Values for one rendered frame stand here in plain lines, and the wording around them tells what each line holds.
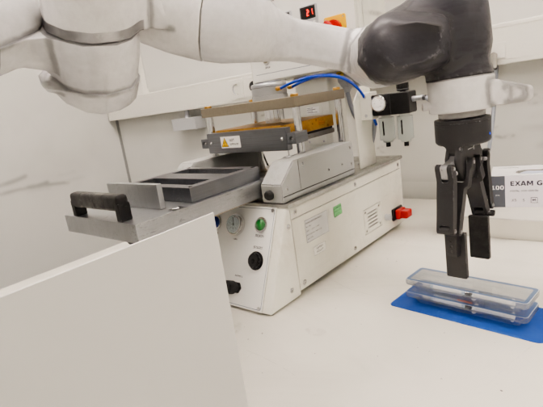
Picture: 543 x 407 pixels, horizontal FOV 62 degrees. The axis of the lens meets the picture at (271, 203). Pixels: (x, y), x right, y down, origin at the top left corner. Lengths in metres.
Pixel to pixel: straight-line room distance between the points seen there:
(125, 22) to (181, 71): 1.44
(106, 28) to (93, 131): 1.82
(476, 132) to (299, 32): 0.29
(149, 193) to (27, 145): 1.54
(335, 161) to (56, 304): 0.76
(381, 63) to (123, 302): 0.48
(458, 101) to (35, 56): 0.53
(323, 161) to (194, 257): 0.64
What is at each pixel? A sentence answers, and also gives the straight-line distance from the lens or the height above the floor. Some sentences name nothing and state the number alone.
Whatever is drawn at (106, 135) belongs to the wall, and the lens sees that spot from 2.42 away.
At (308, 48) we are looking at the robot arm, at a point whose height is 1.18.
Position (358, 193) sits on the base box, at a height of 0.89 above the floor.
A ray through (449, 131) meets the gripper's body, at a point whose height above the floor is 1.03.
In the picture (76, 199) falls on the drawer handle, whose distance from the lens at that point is 0.79.
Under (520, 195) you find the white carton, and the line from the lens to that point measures 1.15.
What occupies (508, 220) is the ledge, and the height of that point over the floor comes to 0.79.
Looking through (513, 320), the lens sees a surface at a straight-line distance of 0.73.
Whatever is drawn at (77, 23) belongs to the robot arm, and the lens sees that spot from 0.58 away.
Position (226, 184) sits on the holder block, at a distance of 0.78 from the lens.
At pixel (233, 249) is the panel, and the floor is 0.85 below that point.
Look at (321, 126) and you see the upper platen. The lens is 0.99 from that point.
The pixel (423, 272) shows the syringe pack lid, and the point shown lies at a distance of 0.81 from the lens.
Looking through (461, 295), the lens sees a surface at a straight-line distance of 0.75.
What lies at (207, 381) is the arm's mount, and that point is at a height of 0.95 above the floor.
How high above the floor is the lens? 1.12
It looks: 13 degrees down
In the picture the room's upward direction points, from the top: 8 degrees counter-clockwise
